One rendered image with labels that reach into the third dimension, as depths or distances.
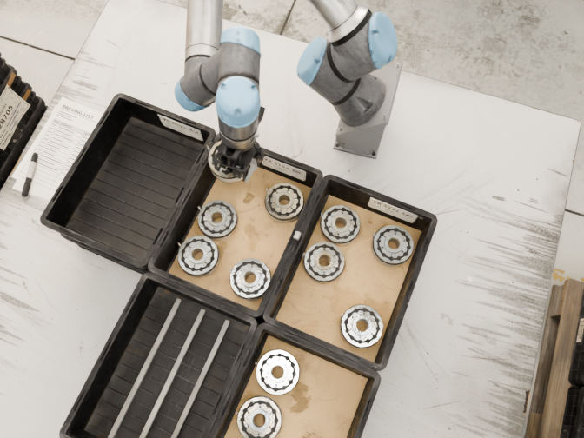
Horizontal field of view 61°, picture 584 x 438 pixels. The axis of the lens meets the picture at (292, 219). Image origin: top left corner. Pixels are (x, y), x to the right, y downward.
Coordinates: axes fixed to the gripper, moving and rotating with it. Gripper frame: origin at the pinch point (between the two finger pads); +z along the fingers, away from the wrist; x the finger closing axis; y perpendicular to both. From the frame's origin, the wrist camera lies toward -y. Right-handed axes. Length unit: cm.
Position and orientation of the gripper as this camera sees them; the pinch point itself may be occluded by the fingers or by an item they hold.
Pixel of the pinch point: (242, 162)
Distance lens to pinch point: 120.3
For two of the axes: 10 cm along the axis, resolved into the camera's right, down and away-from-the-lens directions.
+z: -0.9, 2.7, 9.6
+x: 9.2, 3.9, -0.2
